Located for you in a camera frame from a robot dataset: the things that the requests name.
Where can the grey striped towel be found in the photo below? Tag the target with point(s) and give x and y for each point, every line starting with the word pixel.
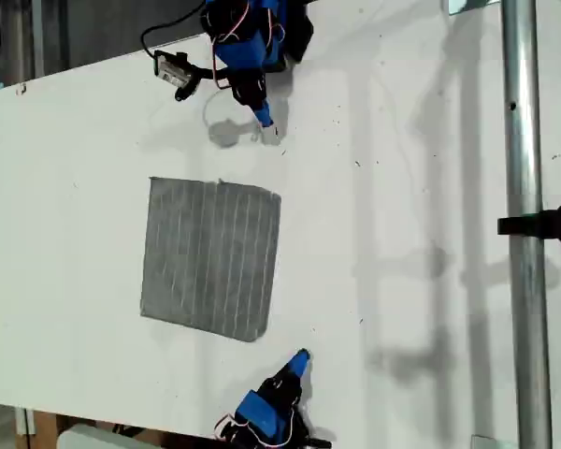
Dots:
pixel 210 257

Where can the white box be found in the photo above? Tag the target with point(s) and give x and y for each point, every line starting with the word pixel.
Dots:
pixel 89 439

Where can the black clamp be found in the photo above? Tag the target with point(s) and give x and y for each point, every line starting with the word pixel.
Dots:
pixel 551 224

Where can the black camera stalk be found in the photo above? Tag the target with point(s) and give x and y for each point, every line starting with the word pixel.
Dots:
pixel 194 79

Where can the black camera box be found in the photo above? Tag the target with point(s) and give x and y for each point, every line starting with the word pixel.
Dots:
pixel 320 443
pixel 170 70

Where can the steel post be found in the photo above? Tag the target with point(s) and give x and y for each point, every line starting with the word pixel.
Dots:
pixel 523 140

